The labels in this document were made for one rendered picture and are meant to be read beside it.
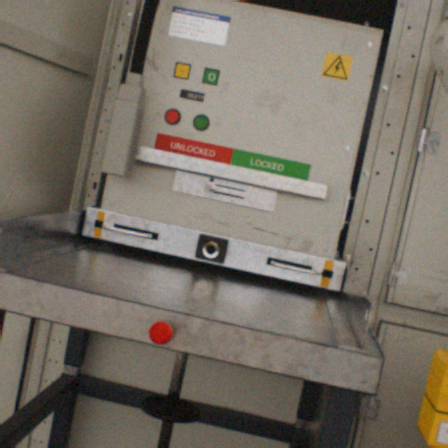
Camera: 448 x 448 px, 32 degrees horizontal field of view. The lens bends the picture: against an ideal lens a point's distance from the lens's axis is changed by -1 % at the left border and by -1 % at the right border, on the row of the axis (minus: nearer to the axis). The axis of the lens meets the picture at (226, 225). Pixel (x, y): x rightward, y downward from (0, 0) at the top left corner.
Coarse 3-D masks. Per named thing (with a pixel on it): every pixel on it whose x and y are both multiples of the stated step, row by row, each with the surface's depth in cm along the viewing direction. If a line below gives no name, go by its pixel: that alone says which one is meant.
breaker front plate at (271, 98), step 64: (192, 0) 156; (192, 64) 157; (256, 64) 156; (320, 64) 155; (192, 128) 157; (256, 128) 156; (320, 128) 155; (128, 192) 159; (192, 192) 158; (256, 192) 157
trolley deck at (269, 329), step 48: (0, 288) 111; (48, 288) 111; (96, 288) 114; (144, 288) 122; (192, 288) 133; (240, 288) 144; (288, 288) 159; (144, 336) 110; (192, 336) 109; (240, 336) 108; (288, 336) 108; (336, 384) 108
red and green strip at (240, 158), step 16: (160, 144) 158; (176, 144) 158; (192, 144) 158; (208, 144) 157; (224, 160) 157; (240, 160) 157; (256, 160) 157; (272, 160) 156; (288, 160) 156; (288, 176) 156; (304, 176) 156
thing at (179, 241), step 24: (96, 216) 159; (120, 216) 158; (120, 240) 159; (144, 240) 158; (168, 240) 158; (192, 240) 157; (240, 240) 157; (216, 264) 157; (240, 264) 157; (264, 264) 156; (288, 264) 156; (312, 264) 156; (336, 264) 155; (336, 288) 155
